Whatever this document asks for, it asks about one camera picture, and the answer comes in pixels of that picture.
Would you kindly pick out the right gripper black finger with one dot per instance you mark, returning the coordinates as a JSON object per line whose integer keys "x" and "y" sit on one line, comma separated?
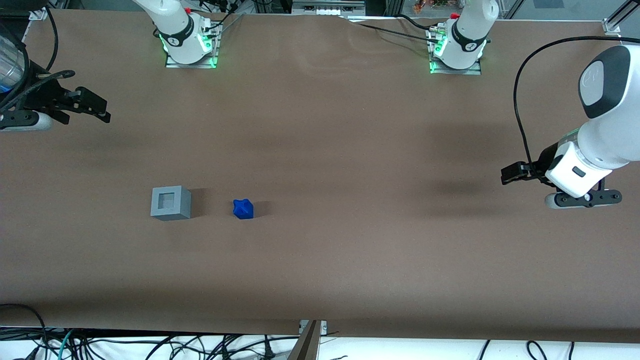
{"x": 92, "y": 100}
{"x": 104, "y": 117}

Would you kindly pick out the gray equipment rack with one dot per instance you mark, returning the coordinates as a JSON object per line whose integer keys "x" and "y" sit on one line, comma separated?
{"x": 335, "y": 6}

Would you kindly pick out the brown table cover sheet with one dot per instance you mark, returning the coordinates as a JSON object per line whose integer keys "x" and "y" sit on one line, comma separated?
{"x": 320, "y": 150}

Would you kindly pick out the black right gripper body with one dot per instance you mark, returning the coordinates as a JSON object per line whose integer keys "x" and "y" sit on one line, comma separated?
{"x": 41, "y": 94}

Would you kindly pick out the metal table edge bracket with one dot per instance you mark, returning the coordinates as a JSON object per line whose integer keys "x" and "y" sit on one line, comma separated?
{"x": 324, "y": 326}

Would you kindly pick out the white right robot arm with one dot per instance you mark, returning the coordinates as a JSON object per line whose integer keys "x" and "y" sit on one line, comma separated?
{"x": 175, "y": 25}

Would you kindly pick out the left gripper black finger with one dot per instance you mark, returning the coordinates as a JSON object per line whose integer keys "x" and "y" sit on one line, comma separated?
{"x": 515, "y": 170}
{"x": 512, "y": 180}

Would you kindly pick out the blue plastic part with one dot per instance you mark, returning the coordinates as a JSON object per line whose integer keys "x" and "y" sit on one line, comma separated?
{"x": 243, "y": 209}

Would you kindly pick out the aluminium profile beam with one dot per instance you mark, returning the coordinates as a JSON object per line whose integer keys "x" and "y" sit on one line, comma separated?
{"x": 306, "y": 345}

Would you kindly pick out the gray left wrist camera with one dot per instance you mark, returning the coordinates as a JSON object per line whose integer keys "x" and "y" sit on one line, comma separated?
{"x": 582, "y": 198}

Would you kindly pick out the metal corner bracket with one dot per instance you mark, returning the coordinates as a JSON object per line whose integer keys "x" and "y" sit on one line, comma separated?
{"x": 612, "y": 27}
{"x": 39, "y": 14}

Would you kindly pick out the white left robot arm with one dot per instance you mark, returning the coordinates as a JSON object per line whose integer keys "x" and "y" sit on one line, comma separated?
{"x": 600, "y": 140}

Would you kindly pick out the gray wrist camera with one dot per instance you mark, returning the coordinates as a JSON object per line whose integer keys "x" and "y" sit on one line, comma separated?
{"x": 25, "y": 121}
{"x": 582, "y": 198}

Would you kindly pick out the light blue hollow cube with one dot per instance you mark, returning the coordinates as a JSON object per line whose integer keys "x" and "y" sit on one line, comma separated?
{"x": 171, "y": 202}

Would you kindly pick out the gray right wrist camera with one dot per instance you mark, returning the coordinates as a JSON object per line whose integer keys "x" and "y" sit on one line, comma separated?
{"x": 25, "y": 121}

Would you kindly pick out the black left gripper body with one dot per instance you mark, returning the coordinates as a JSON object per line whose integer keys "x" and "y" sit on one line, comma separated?
{"x": 543, "y": 161}

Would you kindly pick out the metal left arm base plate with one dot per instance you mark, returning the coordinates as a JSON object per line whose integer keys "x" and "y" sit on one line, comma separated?
{"x": 455, "y": 71}

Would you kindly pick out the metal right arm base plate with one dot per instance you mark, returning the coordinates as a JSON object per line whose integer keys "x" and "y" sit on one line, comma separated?
{"x": 191, "y": 65}

